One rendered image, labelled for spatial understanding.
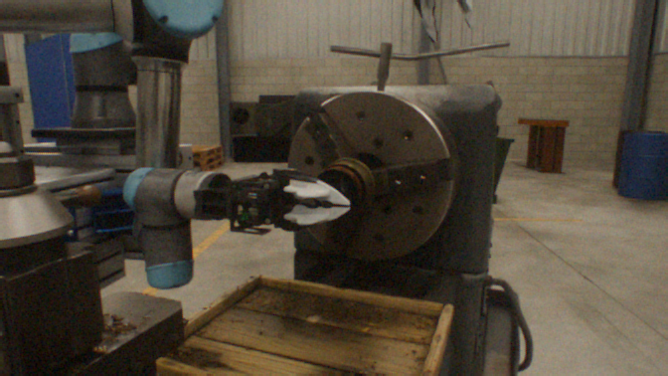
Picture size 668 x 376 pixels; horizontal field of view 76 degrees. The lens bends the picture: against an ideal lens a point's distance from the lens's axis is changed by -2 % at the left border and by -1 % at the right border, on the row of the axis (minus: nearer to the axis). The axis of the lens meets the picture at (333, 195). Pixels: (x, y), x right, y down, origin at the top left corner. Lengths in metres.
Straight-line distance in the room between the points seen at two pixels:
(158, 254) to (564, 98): 11.41
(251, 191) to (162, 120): 0.29
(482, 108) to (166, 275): 0.65
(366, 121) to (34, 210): 0.56
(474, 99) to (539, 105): 10.71
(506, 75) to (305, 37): 4.87
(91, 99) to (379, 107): 0.69
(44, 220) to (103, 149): 0.81
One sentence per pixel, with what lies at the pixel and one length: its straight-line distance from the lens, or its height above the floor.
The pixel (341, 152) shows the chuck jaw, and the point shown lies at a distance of 0.73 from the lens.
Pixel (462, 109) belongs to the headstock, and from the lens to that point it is 0.90.
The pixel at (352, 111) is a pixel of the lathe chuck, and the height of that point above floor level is 1.20.
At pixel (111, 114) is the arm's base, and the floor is 1.19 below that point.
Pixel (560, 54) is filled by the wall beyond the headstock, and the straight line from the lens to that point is 11.85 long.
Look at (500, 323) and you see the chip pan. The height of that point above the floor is 0.54.
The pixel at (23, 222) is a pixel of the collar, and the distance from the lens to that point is 0.34.
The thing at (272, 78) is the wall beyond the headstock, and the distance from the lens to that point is 11.09.
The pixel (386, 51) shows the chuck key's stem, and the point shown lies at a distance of 0.81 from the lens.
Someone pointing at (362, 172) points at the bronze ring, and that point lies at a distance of 0.68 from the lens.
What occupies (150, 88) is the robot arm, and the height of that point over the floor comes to 1.24.
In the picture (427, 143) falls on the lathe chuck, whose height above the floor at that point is 1.15.
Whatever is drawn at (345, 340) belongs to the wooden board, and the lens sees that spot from 0.64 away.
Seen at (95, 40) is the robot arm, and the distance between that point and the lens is 1.17.
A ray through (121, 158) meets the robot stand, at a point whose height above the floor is 1.09.
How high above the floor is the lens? 1.21
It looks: 11 degrees down
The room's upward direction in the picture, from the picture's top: straight up
